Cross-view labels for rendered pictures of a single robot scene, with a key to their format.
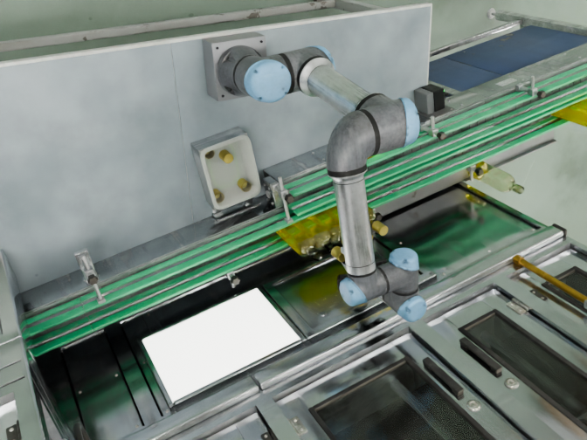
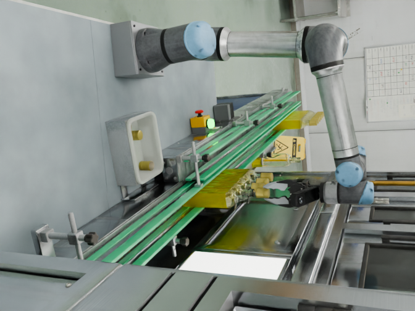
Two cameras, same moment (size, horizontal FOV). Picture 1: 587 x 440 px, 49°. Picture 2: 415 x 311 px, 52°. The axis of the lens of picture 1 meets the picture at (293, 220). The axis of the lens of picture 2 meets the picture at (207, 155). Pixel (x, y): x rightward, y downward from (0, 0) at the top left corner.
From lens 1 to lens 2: 1.37 m
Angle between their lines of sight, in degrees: 43
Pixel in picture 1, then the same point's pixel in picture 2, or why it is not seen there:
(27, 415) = (308, 290)
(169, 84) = (90, 58)
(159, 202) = (84, 182)
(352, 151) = (339, 44)
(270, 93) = (207, 47)
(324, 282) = (246, 229)
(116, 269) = (70, 253)
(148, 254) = not seen: hidden behind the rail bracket
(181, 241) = (117, 218)
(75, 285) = not seen: hidden behind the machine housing
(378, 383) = (374, 262)
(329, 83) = (255, 34)
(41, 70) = not seen: outside the picture
